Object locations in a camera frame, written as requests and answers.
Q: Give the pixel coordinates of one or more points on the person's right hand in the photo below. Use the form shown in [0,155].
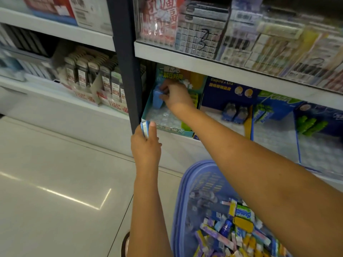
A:
[178,96]

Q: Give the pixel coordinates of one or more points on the person's left hand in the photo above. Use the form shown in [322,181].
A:
[146,152]

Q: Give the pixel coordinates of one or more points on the person's right fingers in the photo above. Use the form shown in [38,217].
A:
[166,90]

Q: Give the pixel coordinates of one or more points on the person's left thumb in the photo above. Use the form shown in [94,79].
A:
[153,131]

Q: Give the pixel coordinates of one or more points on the blue and white packets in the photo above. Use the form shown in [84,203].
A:
[145,128]

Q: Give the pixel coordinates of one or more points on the light blue packet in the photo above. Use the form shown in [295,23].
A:
[157,98]

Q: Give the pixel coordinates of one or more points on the person's left forearm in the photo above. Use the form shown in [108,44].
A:
[147,211]

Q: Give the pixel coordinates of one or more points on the person's right forearm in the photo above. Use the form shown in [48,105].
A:
[254,179]

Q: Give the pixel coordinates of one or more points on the teal cardboard display box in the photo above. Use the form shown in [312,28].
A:
[171,117]

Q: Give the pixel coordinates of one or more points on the dark blue moon display box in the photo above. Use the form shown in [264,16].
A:
[227,104]

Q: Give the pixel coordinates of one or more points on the grey-blue packet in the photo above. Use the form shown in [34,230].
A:
[241,115]
[229,112]

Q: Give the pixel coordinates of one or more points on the red and white packets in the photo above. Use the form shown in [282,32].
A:
[159,21]

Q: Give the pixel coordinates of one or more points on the purple plastic shopping basket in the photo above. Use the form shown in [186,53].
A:
[198,184]

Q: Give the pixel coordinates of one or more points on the white shelf board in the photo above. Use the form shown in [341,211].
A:
[61,96]
[235,74]
[53,29]

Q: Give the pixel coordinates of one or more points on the row of small labelled bottles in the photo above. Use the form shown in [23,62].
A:
[93,74]

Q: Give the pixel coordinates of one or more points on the green and white packet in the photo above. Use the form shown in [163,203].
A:
[261,112]

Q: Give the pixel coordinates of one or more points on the white cardboard box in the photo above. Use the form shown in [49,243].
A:
[91,13]

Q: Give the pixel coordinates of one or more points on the blue and green display box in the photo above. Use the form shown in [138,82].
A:
[273,123]

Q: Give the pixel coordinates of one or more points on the person's shoe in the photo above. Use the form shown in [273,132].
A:
[125,244]

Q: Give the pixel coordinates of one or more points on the row of clear stationery packs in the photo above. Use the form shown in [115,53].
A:
[286,45]

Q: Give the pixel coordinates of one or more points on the pile of colourful small packets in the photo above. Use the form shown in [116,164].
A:
[235,232]

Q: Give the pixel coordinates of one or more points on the red and blue box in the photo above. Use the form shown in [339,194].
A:
[51,7]

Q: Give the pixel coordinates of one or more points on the bunch of green packets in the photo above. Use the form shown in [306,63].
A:
[312,126]

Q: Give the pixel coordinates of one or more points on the row of black boxes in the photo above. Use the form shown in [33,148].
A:
[24,40]

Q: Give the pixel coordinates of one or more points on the navy display box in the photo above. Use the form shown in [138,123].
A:
[321,141]

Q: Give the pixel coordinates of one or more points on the dark shelf post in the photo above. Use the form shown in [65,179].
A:
[126,61]

